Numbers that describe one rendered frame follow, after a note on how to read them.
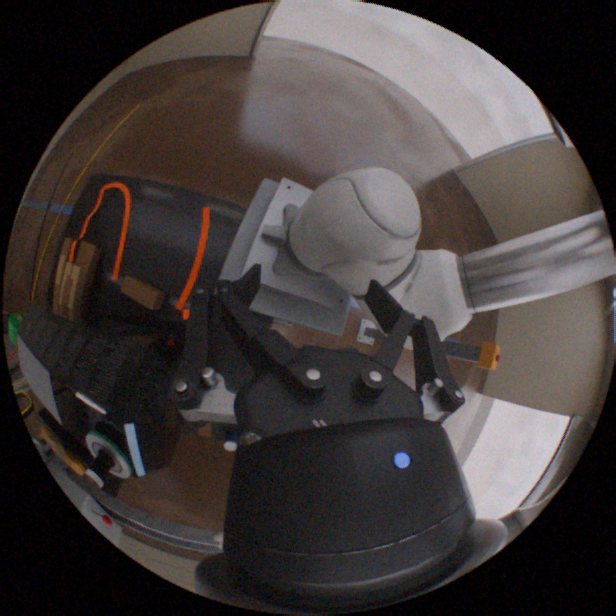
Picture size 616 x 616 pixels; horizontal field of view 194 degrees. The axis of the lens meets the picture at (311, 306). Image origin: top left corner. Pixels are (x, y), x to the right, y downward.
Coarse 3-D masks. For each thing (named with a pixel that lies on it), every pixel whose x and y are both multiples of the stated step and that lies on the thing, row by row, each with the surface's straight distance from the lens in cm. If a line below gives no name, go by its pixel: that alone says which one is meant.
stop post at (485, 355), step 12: (360, 324) 160; (372, 324) 168; (360, 336) 161; (372, 336) 153; (384, 336) 144; (444, 348) 113; (456, 348) 110; (468, 348) 108; (480, 348) 106; (492, 348) 102; (468, 360) 111; (480, 360) 103; (492, 360) 102
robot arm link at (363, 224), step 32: (320, 192) 27; (352, 192) 22; (384, 192) 24; (320, 224) 25; (352, 224) 22; (384, 224) 22; (416, 224) 25; (320, 256) 29; (352, 256) 24; (384, 256) 24; (352, 288) 31
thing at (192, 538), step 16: (64, 464) 86; (80, 480) 80; (96, 496) 74; (112, 512) 84; (128, 512) 69; (144, 528) 78; (160, 528) 64; (176, 528) 63; (192, 528) 63; (176, 544) 74; (192, 544) 73; (208, 544) 61
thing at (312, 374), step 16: (224, 288) 14; (224, 304) 13; (240, 304) 12; (224, 320) 14; (240, 320) 11; (256, 320) 11; (240, 336) 11; (256, 336) 9; (272, 336) 9; (256, 352) 9; (272, 352) 8; (288, 352) 8; (256, 368) 10; (288, 368) 7; (304, 368) 7; (320, 368) 7; (304, 384) 6; (320, 384) 7
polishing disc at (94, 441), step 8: (88, 440) 93; (96, 440) 87; (104, 440) 84; (96, 448) 92; (104, 448) 87; (112, 448) 83; (112, 456) 87; (120, 456) 84; (120, 464) 88; (112, 472) 99; (120, 472) 94; (128, 472) 89
